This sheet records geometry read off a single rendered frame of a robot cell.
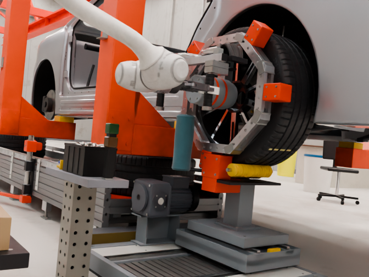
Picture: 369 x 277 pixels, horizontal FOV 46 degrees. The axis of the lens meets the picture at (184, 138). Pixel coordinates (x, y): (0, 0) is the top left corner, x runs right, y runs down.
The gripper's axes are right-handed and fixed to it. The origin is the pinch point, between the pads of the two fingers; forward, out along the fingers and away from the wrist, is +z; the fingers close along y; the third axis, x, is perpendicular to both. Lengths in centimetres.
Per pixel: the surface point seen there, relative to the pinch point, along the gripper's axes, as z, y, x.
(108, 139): -37.0, -10.3, -23.2
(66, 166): -42, -35, -36
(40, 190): -5, -164, -65
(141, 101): 7, -61, -3
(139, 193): 2, -48, -49
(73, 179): -44, -23, -40
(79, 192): -37, -30, -46
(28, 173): -8, -183, -56
